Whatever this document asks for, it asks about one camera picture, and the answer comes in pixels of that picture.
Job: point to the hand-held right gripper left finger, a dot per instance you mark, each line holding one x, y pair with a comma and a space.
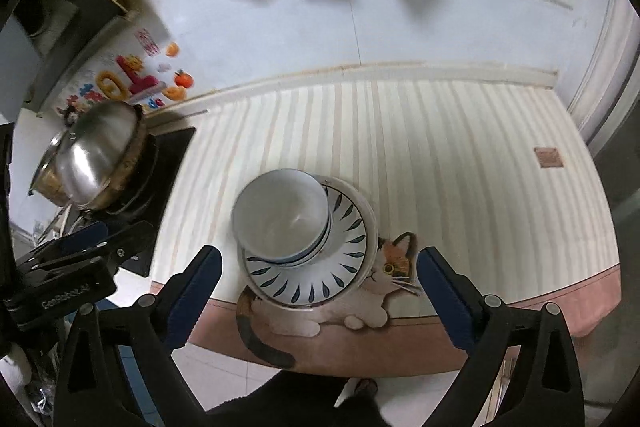
195, 297

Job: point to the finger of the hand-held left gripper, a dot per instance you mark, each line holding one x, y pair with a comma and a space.
130, 239
82, 234

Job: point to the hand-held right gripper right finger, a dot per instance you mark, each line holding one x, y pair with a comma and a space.
450, 302

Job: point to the plain white plate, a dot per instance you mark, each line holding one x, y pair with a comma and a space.
376, 241

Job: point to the white plate blue leaf pattern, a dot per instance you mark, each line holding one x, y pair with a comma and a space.
345, 267

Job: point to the white bowl with colourful dots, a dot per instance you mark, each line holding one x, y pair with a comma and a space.
280, 217

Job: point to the cat-shaped mat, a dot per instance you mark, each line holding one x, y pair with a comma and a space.
380, 277

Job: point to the stainless steel wok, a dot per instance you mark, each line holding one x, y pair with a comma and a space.
92, 157

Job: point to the black stove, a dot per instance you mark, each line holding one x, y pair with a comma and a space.
165, 167

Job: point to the slipper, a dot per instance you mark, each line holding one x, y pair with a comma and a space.
365, 386

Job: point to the person's dark clothing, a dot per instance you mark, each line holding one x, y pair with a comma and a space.
295, 402

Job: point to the striped table cover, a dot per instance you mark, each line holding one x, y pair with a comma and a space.
450, 147

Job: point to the small brown square patch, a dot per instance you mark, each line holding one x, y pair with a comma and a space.
549, 157

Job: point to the dark range hood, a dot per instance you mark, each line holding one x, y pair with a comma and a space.
55, 22

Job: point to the colourful wall stickers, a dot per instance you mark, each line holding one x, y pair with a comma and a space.
135, 79

